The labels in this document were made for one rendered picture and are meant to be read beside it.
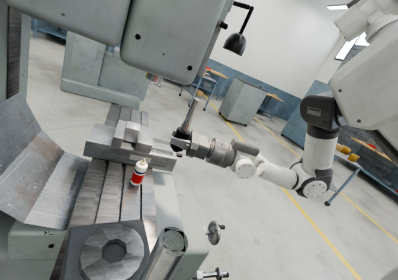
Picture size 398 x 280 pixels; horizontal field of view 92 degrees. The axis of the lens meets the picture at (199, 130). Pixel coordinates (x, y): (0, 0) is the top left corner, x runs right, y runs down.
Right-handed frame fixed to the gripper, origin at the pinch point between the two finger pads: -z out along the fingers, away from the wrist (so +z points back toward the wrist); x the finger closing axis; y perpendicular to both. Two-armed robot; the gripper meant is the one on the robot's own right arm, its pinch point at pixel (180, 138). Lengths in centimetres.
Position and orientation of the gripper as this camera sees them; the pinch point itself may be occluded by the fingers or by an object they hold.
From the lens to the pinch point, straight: 64.1
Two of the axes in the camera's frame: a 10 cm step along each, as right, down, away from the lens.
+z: 9.2, 3.4, 1.7
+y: -3.8, 8.5, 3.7
